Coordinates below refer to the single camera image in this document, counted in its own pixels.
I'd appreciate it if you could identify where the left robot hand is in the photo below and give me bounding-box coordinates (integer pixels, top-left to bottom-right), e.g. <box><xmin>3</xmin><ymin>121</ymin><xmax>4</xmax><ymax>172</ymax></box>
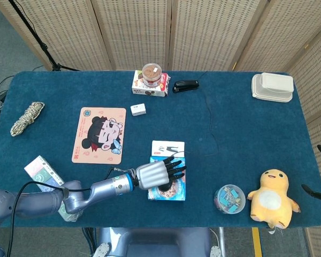
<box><xmin>135</xmin><ymin>156</ymin><xmax>187</xmax><ymax>191</ymax></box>

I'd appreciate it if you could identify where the white box with stapler print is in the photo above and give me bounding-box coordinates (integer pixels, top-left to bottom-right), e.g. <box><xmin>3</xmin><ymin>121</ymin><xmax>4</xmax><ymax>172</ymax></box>
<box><xmin>151</xmin><ymin>140</ymin><xmax>185</xmax><ymax>157</ymax></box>

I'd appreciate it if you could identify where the blue cookie box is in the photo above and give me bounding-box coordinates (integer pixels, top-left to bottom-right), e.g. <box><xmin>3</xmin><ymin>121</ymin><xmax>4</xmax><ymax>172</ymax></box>
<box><xmin>147</xmin><ymin>156</ymin><xmax>187</xmax><ymax>201</ymax></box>

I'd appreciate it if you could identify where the small white staples box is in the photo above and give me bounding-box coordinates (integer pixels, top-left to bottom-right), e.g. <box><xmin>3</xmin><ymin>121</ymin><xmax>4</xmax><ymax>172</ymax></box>
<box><xmin>130</xmin><ymin>103</ymin><xmax>147</xmax><ymax>117</ymax></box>

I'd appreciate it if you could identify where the cartoon girl mouse pad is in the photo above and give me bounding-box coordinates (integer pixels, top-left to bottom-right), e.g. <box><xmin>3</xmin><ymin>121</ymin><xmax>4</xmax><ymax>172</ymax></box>
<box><xmin>71</xmin><ymin>107</ymin><xmax>127</xmax><ymax>165</ymax></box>

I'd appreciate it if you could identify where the white nut snack box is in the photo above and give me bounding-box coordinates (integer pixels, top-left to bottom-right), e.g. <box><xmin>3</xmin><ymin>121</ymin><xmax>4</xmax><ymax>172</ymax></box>
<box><xmin>131</xmin><ymin>70</ymin><xmax>171</xmax><ymax>97</ymax></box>

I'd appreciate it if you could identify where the beige lidded container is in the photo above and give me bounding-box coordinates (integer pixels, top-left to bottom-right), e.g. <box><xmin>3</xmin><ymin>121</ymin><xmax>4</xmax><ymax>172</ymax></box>
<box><xmin>251</xmin><ymin>73</ymin><xmax>294</xmax><ymax>103</ymax></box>

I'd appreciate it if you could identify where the white plastic container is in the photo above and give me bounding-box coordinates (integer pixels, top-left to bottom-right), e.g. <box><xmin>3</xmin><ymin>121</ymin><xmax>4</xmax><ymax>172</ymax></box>
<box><xmin>259</xmin><ymin>72</ymin><xmax>295</xmax><ymax>94</ymax></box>

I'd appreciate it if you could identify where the yellow plush toy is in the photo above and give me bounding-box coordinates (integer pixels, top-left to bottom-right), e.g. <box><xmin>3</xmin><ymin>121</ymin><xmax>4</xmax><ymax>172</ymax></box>
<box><xmin>246</xmin><ymin>168</ymin><xmax>302</xmax><ymax>230</ymax></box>

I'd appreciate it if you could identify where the grey robot torso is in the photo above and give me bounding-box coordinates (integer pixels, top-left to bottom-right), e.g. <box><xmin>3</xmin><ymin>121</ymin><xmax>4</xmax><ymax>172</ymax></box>
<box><xmin>92</xmin><ymin>227</ymin><xmax>223</xmax><ymax>257</ymax></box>

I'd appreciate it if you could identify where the clear jar of binder clips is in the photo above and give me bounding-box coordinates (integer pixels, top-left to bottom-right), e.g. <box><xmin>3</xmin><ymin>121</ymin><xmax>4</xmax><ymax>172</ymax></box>
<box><xmin>213</xmin><ymin>184</ymin><xmax>246</xmax><ymax>214</ymax></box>

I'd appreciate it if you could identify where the black stapler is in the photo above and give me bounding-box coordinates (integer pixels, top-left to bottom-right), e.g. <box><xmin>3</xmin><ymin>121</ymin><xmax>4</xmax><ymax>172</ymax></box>
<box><xmin>172</xmin><ymin>80</ymin><xmax>200</xmax><ymax>94</ymax></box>

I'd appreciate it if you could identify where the blue felt table cloth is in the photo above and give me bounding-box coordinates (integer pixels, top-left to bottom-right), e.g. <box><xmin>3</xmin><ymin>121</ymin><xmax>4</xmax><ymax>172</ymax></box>
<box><xmin>0</xmin><ymin>70</ymin><xmax>321</xmax><ymax>229</ymax></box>

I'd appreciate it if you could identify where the clear plastic snack jar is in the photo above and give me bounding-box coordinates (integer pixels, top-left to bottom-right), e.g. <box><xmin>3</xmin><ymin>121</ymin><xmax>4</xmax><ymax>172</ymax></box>
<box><xmin>141</xmin><ymin>63</ymin><xmax>163</xmax><ymax>88</ymax></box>

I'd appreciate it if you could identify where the plastic wrapped tissue pack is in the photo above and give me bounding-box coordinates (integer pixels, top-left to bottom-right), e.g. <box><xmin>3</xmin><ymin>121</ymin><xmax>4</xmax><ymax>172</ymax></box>
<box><xmin>24</xmin><ymin>155</ymin><xmax>83</xmax><ymax>223</ymax></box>

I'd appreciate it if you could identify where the wicker folding screen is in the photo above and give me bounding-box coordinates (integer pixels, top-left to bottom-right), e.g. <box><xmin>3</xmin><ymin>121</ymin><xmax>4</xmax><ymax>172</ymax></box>
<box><xmin>0</xmin><ymin>0</ymin><xmax>321</xmax><ymax>257</ymax></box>

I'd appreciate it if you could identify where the black tripod stand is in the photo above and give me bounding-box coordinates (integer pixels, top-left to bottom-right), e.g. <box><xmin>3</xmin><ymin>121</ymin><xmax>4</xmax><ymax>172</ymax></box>
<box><xmin>9</xmin><ymin>0</ymin><xmax>81</xmax><ymax>72</ymax></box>

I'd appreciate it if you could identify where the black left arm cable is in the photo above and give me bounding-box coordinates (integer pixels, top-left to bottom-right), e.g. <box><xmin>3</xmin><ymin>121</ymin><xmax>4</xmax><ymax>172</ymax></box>
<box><xmin>5</xmin><ymin>167</ymin><xmax>136</xmax><ymax>257</ymax></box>

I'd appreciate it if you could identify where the coiled rope bundle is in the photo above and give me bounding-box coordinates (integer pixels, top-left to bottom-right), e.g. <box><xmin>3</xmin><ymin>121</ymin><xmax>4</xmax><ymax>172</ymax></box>
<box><xmin>10</xmin><ymin>101</ymin><xmax>45</xmax><ymax>137</ymax></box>

